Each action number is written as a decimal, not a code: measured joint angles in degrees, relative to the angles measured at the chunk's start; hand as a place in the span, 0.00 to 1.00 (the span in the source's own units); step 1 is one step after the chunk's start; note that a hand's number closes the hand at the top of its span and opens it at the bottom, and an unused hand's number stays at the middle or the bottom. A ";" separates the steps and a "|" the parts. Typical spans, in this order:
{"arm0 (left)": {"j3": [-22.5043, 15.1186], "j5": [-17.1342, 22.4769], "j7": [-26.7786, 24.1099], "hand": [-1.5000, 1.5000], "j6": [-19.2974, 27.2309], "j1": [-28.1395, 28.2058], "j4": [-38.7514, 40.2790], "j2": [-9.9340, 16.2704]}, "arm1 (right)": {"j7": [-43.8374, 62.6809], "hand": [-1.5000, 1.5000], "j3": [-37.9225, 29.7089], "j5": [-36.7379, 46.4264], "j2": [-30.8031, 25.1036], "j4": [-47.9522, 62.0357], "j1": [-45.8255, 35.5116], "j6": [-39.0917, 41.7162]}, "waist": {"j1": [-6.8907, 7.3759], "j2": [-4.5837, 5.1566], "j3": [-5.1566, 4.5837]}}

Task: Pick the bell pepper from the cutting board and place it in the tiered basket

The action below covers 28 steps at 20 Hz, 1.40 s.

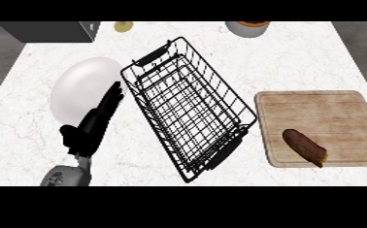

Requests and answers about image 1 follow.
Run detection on white oval plate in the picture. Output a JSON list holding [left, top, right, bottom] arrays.
[[49, 56, 126, 126]]

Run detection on small yellow round object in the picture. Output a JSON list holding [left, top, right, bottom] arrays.
[[114, 21, 135, 33]]

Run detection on wooden cutting board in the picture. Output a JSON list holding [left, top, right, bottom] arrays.
[[253, 89, 367, 169]]

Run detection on black wire tiered basket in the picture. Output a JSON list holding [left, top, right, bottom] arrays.
[[118, 36, 259, 184]]

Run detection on dark grey appliance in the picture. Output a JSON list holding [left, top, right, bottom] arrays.
[[0, 21, 102, 44]]

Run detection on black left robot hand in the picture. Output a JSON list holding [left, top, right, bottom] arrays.
[[59, 81, 126, 158]]

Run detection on grey pot with brown contents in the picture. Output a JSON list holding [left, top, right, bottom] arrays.
[[225, 21, 272, 39]]

